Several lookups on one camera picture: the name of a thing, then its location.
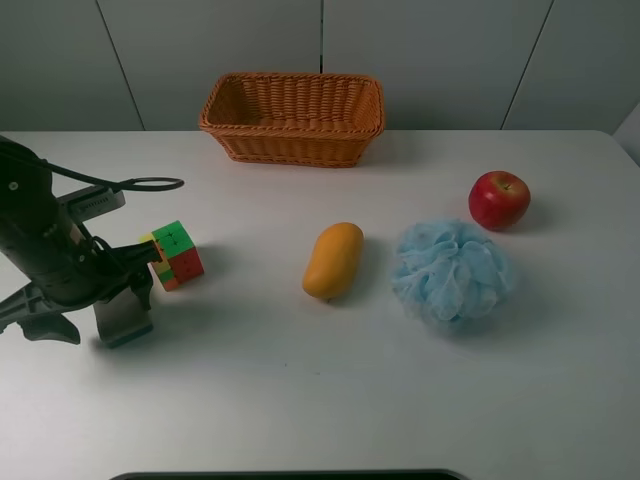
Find grey camera box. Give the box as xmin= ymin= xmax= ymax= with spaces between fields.
xmin=57 ymin=186 xmax=126 ymax=223

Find red apple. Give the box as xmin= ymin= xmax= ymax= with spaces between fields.
xmin=468 ymin=171 xmax=531 ymax=231

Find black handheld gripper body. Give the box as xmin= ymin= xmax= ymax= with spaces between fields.
xmin=1 ymin=137 xmax=128 ymax=345

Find multicoloured puzzle cube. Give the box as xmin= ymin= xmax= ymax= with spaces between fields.
xmin=139 ymin=221 xmax=204 ymax=292

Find blue mesh bath sponge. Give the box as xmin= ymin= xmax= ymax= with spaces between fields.
xmin=390 ymin=220 xmax=517 ymax=336

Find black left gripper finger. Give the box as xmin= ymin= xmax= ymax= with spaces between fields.
xmin=111 ymin=241 xmax=161 ymax=267

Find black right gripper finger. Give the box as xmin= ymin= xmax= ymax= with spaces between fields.
xmin=128 ymin=272 xmax=152 ymax=310

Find orange wicker basket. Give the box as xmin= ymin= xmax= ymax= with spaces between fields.
xmin=199 ymin=72 xmax=385 ymax=168

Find yellow mango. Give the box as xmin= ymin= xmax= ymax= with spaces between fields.
xmin=302 ymin=222 xmax=364 ymax=300

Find dark device edge at bottom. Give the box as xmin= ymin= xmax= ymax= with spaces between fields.
xmin=113 ymin=469 xmax=465 ymax=480

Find black looped cable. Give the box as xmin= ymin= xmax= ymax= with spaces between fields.
xmin=0 ymin=140 xmax=186 ymax=192

